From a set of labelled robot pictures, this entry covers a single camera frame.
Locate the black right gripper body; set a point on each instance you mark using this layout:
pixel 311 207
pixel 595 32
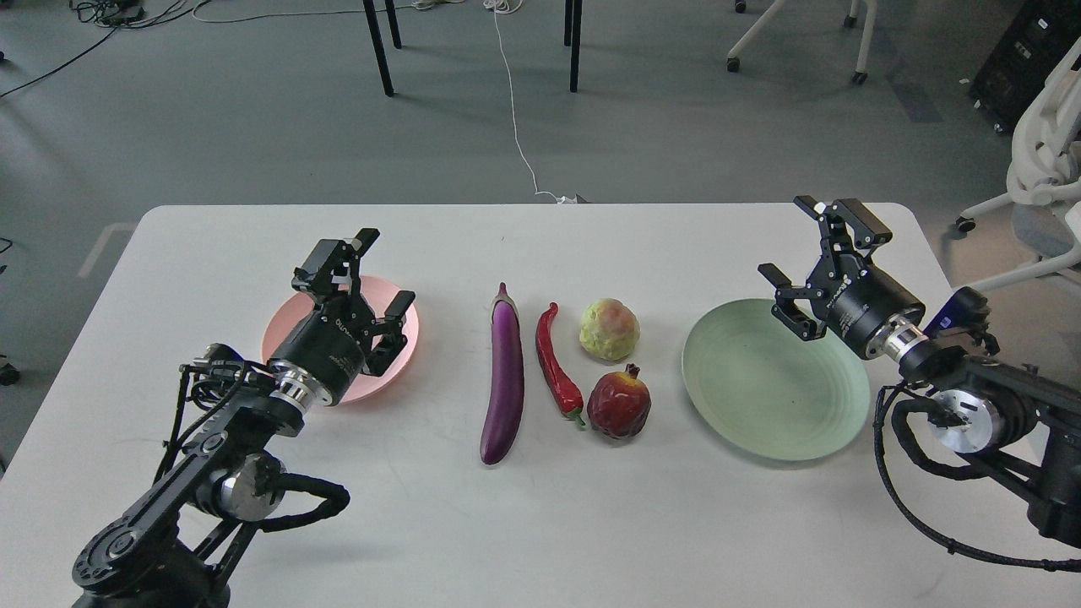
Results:
pixel 859 307

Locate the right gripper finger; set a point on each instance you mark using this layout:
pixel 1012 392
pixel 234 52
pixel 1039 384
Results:
pixel 803 310
pixel 850 234

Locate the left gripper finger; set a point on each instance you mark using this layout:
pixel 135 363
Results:
pixel 332 270
pixel 385 336

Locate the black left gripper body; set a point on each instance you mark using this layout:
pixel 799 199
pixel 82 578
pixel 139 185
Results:
pixel 310 337

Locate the purple eggplant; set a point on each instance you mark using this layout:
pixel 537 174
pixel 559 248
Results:
pixel 506 399

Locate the yellow-green round fruit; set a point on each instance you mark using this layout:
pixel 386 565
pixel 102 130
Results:
pixel 608 330

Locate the dark red pomegranate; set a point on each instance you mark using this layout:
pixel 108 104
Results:
pixel 619 404

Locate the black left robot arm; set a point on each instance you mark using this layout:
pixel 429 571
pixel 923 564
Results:
pixel 217 486

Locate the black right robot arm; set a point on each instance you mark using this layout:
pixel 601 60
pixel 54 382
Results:
pixel 957 412

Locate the green plate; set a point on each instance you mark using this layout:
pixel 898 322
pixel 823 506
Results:
pixel 767 391

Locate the white chair base with casters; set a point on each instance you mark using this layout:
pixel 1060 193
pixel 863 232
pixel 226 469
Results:
pixel 860 15

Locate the red chili pepper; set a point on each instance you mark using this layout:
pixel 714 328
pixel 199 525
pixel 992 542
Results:
pixel 564 391

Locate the black table legs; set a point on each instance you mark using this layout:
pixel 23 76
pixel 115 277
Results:
pixel 572 36

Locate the white office chair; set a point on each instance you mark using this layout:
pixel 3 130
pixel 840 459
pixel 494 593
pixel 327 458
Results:
pixel 1043 172

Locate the black equipment box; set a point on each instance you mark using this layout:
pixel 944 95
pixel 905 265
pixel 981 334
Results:
pixel 1014 73

